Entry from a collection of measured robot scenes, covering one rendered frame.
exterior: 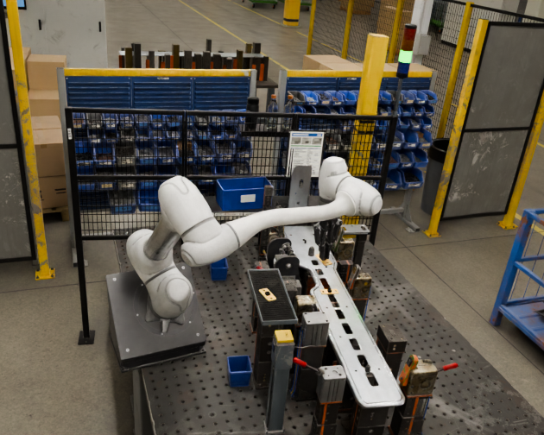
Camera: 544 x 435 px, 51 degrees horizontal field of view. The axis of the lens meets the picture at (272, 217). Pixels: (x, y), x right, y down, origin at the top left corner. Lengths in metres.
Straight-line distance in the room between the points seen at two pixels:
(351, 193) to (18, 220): 2.96
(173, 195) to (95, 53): 7.13
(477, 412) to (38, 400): 2.34
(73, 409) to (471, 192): 3.99
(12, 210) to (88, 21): 4.90
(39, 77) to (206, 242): 5.12
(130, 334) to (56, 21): 6.74
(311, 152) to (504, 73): 2.48
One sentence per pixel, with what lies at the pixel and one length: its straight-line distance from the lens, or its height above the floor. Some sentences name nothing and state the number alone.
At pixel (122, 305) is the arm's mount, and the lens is 2.63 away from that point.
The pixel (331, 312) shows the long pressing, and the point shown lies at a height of 1.00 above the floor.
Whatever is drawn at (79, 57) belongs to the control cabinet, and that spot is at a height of 0.66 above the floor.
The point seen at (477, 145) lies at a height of 0.90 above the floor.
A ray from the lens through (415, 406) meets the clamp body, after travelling 2.36.
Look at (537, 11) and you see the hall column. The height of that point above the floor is 1.78.
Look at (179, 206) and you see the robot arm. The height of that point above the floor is 1.63.
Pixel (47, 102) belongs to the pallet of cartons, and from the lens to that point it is 6.47.
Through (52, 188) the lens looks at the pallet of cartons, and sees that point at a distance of 5.31.
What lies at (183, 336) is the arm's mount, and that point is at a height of 0.80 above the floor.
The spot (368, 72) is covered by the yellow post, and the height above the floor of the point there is 1.80.
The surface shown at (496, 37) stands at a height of 1.86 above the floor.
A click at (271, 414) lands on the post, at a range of 2.32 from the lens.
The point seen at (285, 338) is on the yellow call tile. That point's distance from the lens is 2.09.
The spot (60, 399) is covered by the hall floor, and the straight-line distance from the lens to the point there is 3.59.
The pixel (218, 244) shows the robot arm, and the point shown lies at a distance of 1.89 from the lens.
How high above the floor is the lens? 2.45
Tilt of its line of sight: 26 degrees down
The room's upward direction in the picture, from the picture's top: 5 degrees clockwise
